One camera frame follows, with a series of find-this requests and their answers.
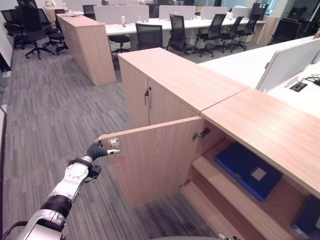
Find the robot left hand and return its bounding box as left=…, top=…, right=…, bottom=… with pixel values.
left=86, top=140, right=121, bottom=161

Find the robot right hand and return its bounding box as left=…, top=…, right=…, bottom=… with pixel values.
left=216, top=232, right=241, bottom=240

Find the wooden cabinet door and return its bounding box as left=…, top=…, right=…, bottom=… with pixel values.
left=98, top=115, right=206, bottom=210

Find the wooden cabinet shelf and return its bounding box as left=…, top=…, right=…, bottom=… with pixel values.
left=191, top=155, right=295, bottom=240

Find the blue folder with white label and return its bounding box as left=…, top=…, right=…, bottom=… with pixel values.
left=213, top=141, right=284, bottom=202

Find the cabinet key with tag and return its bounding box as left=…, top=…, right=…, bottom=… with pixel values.
left=144, top=85, right=153, bottom=106

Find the dark blue upright folder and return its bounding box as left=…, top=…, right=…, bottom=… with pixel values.
left=290, top=194, right=320, bottom=236

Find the closed wooden office cabinet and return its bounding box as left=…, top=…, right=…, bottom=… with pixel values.
left=117, top=47, right=251, bottom=129

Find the tall wooden cabinet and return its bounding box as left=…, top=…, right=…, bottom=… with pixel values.
left=55, top=13, right=117, bottom=87

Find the black mesh office chair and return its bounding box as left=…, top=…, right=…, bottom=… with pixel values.
left=196, top=13, right=227, bottom=58
left=236, top=13, right=261, bottom=52
left=82, top=4, right=98, bottom=21
left=220, top=16, right=248, bottom=54
left=0, top=8, right=26, bottom=50
left=109, top=34, right=131, bottom=54
left=166, top=13, right=199, bottom=58
left=16, top=8, right=55, bottom=61
left=135, top=22, right=164, bottom=51
left=37, top=8, right=69, bottom=55

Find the open wooden office cabinet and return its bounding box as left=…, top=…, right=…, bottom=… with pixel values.
left=180, top=87, right=320, bottom=240

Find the long white office desk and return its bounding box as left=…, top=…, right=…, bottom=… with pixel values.
left=104, top=16, right=267, bottom=51

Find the metal door latch plate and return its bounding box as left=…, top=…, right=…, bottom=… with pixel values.
left=107, top=138, right=121, bottom=149

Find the white board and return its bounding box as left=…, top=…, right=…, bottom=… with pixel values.
left=0, top=24, right=14, bottom=72

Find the grey desk partition panel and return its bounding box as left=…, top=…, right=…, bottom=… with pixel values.
left=200, top=5, right=229, bottom=21
left=158, top=5, right=197, bottom=21
left=93, top=5, right=150, bottom=25
left=230, top=5, right=251, bottom=19

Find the white desk with divider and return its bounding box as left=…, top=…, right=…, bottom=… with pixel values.
left=198, top=34, right=320, bottom=119

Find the grey desk divider panel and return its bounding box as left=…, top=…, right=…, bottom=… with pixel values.
left=255, top=37, right=320, bottom=93

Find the desk cable outlet box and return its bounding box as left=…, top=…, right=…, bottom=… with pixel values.
left=289, top=81, right=308, bottom=92

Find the black cable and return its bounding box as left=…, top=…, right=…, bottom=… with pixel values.
left=301, top=73, right=320, bottom=87

